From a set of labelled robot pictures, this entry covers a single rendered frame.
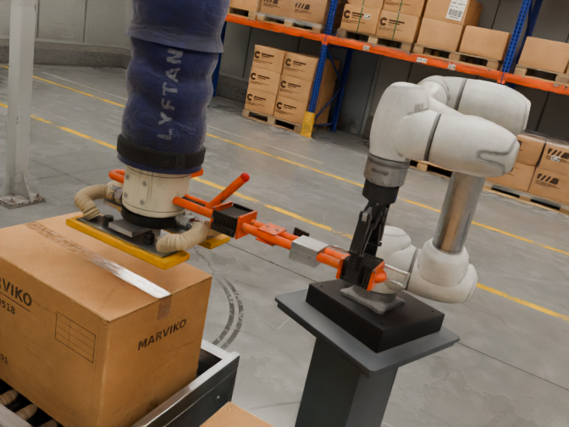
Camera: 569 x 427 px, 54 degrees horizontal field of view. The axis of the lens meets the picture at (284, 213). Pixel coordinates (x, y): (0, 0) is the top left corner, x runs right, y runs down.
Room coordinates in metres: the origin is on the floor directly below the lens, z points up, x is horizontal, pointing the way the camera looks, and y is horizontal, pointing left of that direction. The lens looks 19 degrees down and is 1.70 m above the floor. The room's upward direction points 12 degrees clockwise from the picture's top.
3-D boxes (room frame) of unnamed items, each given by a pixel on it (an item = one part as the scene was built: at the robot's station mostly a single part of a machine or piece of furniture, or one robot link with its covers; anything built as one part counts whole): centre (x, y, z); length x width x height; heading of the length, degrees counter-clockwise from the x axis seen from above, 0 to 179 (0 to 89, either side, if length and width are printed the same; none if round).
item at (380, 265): (1.17, -0.19, 1.21); 0.08 x 0.07 x 0.05; 66
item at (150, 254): (1.33, 0.39, 1.11); 0.34 x 0.10 x 0.05; 66
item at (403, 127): (1.17, -0.21, 1.56); 0.13 x 0.11 x 0.16; 73
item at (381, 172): (1.18, -0.19, 1.45); 0.09 x 0.09 x 0.06
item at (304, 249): (1.23, -0.07, 1.21); 0.07 x 0.07 x 0.04; 66
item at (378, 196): (1.18, -0.19, 1.37); 0.08 x 0.07 x 0.09; 155
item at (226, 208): (1.32, 0.12, 1.21); 0.10 x 0.08 x 0.06; 156
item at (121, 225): (1.42, 0.35, 1.15); 0.34 x 0.25 x 0.06; 66
